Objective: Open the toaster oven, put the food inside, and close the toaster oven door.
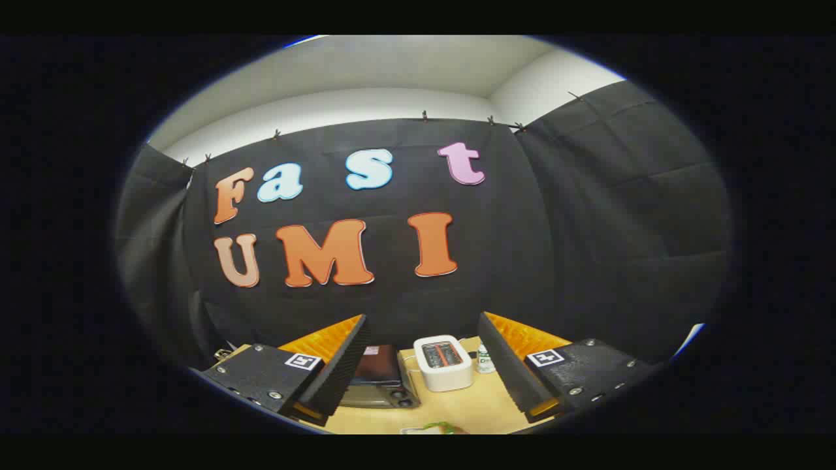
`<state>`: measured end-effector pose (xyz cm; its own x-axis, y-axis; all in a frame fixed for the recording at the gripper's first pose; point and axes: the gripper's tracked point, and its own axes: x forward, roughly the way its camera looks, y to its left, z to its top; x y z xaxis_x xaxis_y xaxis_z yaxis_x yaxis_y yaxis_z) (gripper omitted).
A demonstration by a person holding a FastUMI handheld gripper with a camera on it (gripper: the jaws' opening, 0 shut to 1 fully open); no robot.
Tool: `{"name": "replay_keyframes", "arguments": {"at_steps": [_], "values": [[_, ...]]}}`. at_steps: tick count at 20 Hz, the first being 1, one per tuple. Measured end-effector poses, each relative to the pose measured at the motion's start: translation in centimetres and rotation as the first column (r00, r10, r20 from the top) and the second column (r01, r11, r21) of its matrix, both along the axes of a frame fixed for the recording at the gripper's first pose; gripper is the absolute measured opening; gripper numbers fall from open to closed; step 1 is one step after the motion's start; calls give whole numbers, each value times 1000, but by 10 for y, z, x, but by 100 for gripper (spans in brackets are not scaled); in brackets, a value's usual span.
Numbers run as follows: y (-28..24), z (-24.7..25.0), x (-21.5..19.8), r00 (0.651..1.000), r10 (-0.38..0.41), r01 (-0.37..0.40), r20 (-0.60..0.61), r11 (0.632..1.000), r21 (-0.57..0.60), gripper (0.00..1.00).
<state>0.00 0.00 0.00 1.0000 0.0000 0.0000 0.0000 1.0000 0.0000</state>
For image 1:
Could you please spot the white slotted tray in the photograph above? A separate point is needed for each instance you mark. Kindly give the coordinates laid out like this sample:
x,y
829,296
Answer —
x,y
411,431

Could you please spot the black toaster oven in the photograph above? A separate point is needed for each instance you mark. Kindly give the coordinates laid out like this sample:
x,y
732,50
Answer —
x,y
382,372

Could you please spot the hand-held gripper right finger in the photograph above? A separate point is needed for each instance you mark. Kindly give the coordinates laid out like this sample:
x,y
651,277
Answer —
x,y
509,372

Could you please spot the white pop-up toaster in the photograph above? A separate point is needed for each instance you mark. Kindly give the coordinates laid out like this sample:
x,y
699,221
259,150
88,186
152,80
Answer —
x,y
444,375

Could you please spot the white bottle green label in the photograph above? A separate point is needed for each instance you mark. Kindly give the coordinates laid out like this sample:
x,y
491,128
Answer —
x,y
484,360

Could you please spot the white paper sheet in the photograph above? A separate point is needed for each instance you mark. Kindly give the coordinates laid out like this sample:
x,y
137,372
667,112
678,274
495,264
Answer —
x,y
691,336

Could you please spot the lettuce sandwich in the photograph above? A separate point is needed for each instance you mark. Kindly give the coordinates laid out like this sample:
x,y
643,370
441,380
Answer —
x,y
445,429

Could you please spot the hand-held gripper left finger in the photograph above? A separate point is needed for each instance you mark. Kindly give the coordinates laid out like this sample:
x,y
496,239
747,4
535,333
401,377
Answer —
x,y
339,372

